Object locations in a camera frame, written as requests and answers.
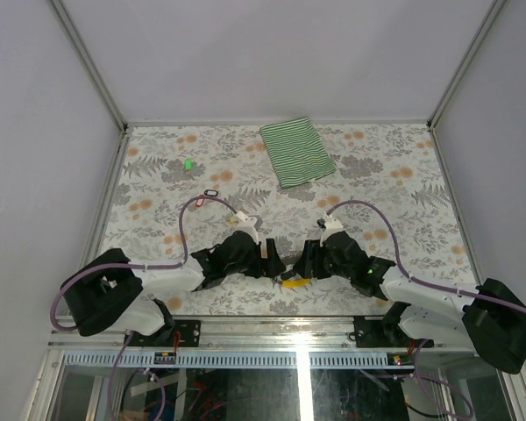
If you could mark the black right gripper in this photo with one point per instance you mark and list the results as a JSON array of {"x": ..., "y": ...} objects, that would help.
[{"x": 309, "y": 260}]

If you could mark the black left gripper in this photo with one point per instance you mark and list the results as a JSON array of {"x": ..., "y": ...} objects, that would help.
[{"x": 272, "y": 267}]

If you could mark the large metal keyring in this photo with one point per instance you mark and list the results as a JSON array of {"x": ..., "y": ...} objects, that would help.
[{"x": 289, "y": 276}]

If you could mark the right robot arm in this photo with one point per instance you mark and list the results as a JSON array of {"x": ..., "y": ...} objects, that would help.
[{"x": 488, "y": 318}]

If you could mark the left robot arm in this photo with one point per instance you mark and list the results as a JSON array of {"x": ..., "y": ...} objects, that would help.
[{"x": 113, "y": 292}]

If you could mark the black tag key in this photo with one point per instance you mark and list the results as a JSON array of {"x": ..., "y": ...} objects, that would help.
[{"x": 211, "y": 193}]

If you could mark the green white striped cloth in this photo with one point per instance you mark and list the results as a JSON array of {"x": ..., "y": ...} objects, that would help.
[{"x": 296, "y": 152}]

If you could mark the floral tablecloth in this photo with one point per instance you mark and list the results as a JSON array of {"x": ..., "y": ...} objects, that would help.
[{"x": 388, "y": 191}]

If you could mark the green tag key far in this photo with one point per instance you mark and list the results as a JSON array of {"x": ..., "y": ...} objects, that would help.
[{"x": 188, "y": 164}]

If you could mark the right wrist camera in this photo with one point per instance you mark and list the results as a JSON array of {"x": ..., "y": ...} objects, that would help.
[{"x": 328, "y": 223}]

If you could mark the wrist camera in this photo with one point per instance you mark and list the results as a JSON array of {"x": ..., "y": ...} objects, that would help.
[
  {"x": 328, "y": 223},
  {"x": 248, "y": 224}
]

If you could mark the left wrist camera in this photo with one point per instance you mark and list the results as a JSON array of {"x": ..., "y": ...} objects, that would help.
[{"x": 248, "y": 224}]

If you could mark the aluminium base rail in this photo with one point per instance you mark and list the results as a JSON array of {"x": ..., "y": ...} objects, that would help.
[{"x": 236, "y": 333}]

